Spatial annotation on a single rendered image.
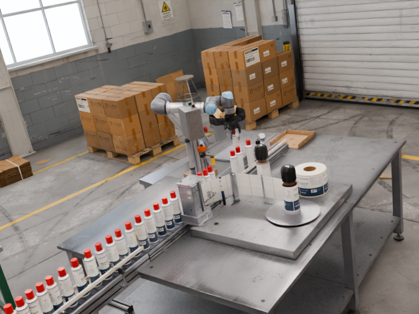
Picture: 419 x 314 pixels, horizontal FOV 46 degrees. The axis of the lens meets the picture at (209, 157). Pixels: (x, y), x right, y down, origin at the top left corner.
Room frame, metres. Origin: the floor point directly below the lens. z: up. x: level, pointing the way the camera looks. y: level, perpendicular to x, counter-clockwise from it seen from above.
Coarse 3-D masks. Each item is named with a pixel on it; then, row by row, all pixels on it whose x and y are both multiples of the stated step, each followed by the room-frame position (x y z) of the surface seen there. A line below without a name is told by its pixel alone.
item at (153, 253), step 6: (282, 150) 3.52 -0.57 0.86; (270, 156) 3.39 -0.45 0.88; (276, 156) 3.44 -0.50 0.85; (270, 162) 3.37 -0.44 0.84; (210, 204) 2.78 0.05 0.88; (216, 204) 2.83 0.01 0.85; (180, 228) 2.54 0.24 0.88; (186, 228) 2.58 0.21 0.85; (174, 234) 2.49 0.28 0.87; (180, 234) 2.54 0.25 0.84; (168, 240) 2.46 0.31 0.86; (174, 240) 2.48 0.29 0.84; (156, 246) 2.39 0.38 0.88; (162, 246) 2.41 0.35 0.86; (168, 246) 2.44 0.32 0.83; (150, 252) 2.33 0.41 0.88; (156, 252) 2.36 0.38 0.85; (150, 258) 2.33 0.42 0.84
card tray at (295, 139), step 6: (282, 132) 3.90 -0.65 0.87; (288, 132) 3.94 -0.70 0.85; (294, 132) 3.91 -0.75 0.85; (300, 132) 3.87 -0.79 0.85; (306, 132) 3.84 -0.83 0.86; (312, 132) 3.77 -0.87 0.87; (276, 138) 3.81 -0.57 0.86; (282, 138) 3.85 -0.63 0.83; (288, 138) 3.82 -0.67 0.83; (294, 138) 3.80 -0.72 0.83; (300, 138) 3.77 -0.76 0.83; (306, 138) 3.67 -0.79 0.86; (270, 144) 3.73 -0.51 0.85; (288, 144) 3.69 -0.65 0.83; (294, 144) 3.67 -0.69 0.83; (300, 144) 3.59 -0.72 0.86
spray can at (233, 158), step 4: (232, 152) 3.10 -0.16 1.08; (232, 156) 3.10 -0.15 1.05; (236, 156) 3.10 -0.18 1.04; (232, 160) 3.09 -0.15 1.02; (236, 160) 3.09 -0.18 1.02; (232, 164) 3.09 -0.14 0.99; (236, 164) 3.09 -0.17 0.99; (232, 168) 3.10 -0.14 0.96; (236, 168) 3.09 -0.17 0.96; (232, 172) 3.10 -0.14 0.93; (236, 172) 3.09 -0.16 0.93
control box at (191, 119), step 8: (192, 104) 3.05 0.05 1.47; (184, 112) 2.88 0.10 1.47; (192, 112) 2.88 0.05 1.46; (200, 112) 2.90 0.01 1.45; (184, 120) 2.92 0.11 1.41; (192, 120) 2.88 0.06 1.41; (200, 120) 2.89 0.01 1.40; (184, 128) 2.96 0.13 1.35; (192, 128) 2.87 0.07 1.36; (200, 128) 2.89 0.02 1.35; (192, 136) 2.87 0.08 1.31; (200, 136) 2.88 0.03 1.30
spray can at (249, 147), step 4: (248, 140) 3.25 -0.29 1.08; (248, 144) 3.25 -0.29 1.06; (248, 148) 3.24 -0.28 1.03; (252, 148) 3.25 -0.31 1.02; (248, 152) 3.24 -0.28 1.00; (252, 152) 3.24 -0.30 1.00; (248, 156) 3.24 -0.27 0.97; (252, 156) 3.24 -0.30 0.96; (248, 160) 3.25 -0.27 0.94; (252, 160) 3.24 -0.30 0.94; (248, 164) 3.25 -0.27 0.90
